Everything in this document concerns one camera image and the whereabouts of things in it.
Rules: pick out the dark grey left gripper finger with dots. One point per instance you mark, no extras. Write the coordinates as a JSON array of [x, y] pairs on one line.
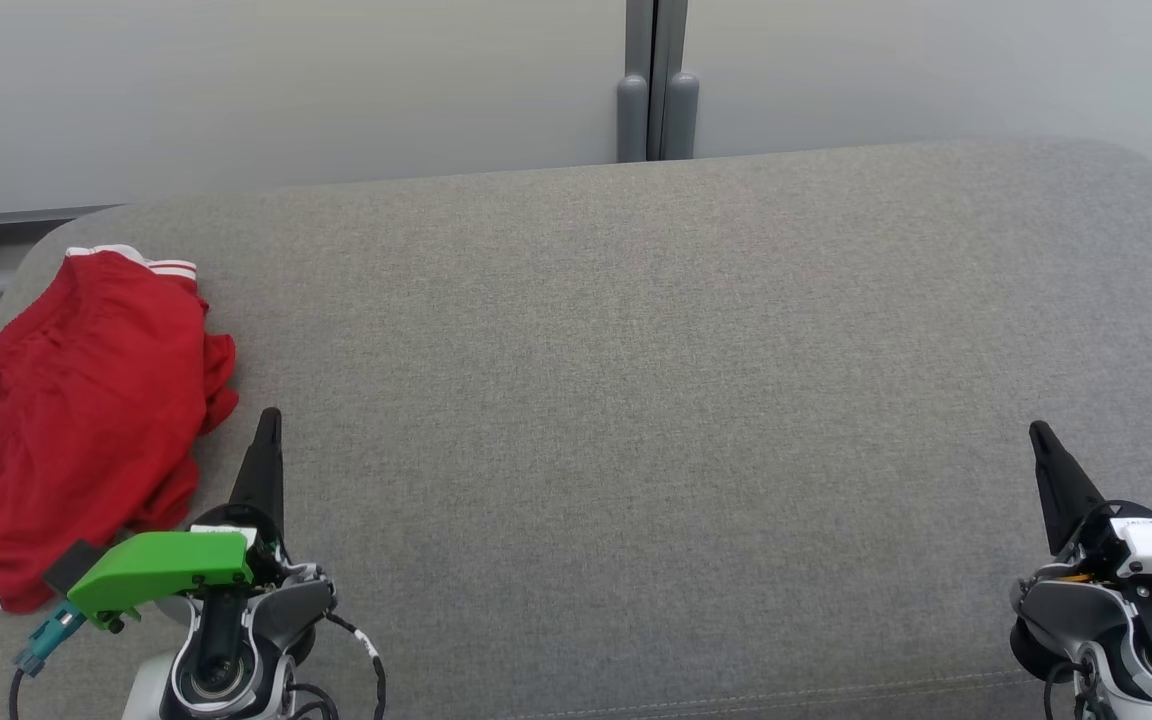
[[264, 480]]

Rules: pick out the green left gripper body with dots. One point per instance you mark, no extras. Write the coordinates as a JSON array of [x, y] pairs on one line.
[[166, 565]]

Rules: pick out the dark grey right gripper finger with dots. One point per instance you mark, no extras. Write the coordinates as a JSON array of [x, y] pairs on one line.
[[1061, 490]]

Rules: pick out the red shorts with white trim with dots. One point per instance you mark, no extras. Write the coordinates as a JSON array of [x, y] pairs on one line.
[[86, 400]]

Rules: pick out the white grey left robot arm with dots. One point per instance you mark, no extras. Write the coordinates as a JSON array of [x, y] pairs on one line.
[[221, 660]]

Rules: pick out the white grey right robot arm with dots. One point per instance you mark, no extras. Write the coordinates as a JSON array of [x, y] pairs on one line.
[[1136, 650]]

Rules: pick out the grey fabric sofa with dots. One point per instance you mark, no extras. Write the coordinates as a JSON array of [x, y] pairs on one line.
[[636, 400]]

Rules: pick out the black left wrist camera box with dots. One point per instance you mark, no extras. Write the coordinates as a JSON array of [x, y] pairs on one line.
[[74, 565]]

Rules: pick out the teal left camera connector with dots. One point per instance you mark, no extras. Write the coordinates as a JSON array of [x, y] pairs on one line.
[[51, 635]]

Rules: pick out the grey partition post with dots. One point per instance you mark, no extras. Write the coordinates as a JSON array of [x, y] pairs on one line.
[[671, 110]]

